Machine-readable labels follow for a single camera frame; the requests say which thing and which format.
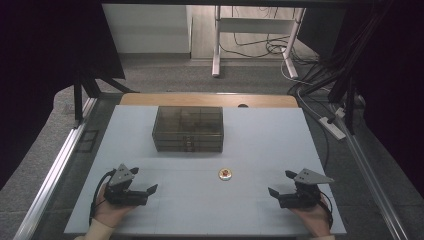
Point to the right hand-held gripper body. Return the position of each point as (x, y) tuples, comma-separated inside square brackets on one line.
[(301, 195)]

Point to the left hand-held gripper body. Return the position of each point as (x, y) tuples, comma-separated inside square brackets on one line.
[(125, 195)]

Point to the round gold badge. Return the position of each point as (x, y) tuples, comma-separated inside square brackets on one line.
[(225, 174)]

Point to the smoky transparent drawer box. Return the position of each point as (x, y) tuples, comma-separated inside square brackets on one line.
[(188, 128)]

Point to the person's left hand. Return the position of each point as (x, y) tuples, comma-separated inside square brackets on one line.
[(111, 213)]

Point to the person's right hand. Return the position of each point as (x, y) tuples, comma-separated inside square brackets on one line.
[(315, 218)]

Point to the light blue table mat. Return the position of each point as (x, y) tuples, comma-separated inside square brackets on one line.
[(266, 150)]

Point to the white power strip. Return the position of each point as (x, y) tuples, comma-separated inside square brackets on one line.
[(332, 128)]

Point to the white plug adapter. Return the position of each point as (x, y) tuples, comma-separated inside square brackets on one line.
[(340, 112)]

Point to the black metal stand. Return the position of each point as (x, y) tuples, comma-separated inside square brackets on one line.
[(78, 100), (349, 96)]

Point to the wooden table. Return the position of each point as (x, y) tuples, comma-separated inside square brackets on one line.
[(206, 100)]

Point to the dark curtain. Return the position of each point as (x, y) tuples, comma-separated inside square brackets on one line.
[(396, 83), (40, 66)]

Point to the white cabinet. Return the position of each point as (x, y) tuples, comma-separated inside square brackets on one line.
[(146, 28)]

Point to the aluminium rail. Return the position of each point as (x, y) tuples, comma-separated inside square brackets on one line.
[(50, 180), (366, 173)]

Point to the white desk frame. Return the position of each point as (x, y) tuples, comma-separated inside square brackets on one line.
[(216, 50)]

